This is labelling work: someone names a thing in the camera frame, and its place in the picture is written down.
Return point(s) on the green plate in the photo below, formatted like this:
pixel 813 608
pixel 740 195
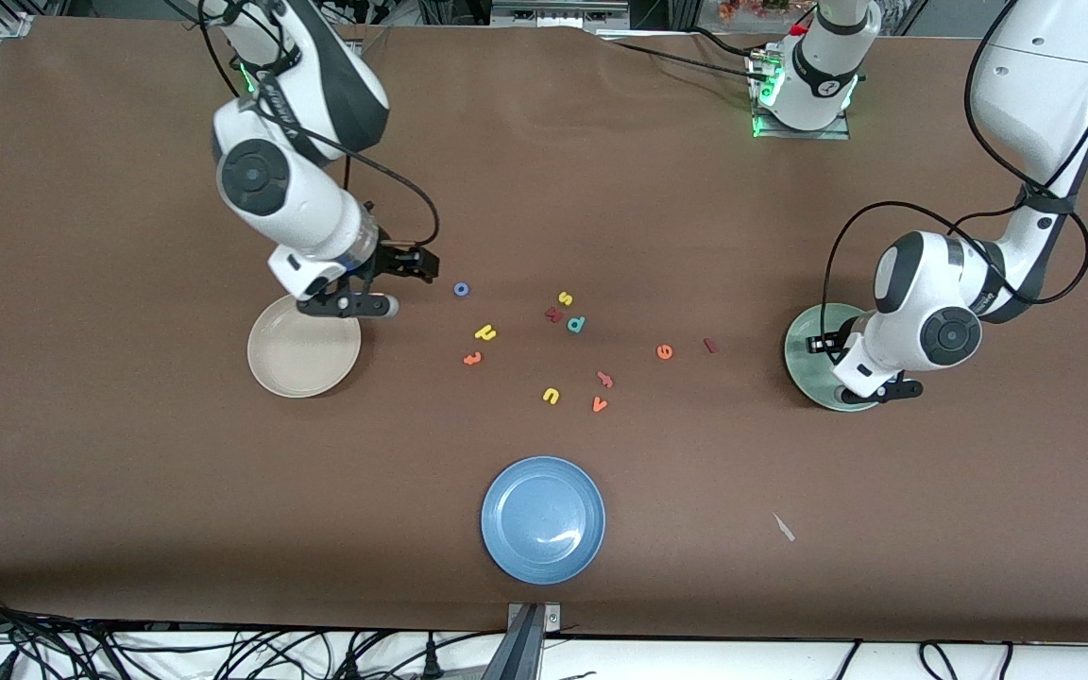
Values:
pixel 804 368

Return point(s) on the grey power strip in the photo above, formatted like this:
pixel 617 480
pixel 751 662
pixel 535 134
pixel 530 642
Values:
pixel 558 13

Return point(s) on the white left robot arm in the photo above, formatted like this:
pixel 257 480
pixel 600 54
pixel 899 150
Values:
pixel 931 312

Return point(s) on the beige brown plate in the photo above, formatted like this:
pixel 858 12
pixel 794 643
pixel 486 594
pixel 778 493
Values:
pixel 303 364

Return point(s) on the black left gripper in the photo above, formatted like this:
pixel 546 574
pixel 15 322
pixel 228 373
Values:
pixel 848 335

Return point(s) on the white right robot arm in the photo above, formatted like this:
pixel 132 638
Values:
pixel 308 94

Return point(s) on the white paper scrap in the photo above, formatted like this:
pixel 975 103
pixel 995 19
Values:
pixel 784 527

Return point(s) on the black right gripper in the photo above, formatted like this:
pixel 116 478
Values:
pixel 399 262

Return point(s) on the brown table cover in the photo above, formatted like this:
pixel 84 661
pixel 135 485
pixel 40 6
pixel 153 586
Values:
pixel 128 472

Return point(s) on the blue plate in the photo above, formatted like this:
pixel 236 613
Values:
pixel 542 519

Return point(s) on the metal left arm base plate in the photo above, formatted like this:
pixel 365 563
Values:
pixel 841 127

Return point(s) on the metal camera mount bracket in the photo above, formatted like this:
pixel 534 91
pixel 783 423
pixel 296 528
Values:
pixel 533 623

